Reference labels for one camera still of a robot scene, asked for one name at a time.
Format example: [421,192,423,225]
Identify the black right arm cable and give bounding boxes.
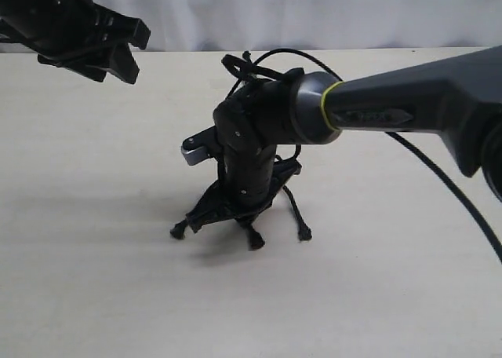
[221,49,502,265]

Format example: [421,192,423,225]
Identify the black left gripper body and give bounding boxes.
[1,0,151,82]

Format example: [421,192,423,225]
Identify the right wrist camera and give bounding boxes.
[181,126,222,166]

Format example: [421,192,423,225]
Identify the black rope strand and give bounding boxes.
[169,220,194,241]
[213,51,273,250]
[276,144,312,242]

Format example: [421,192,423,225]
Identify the white backdrop curtain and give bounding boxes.
[94,0,501,51]

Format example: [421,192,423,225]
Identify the clear tape strip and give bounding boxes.
[209,79,235,90]

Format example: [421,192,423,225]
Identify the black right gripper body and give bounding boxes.
[186,144,301,232]

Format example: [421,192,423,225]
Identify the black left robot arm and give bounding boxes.
[1,0,151,84]

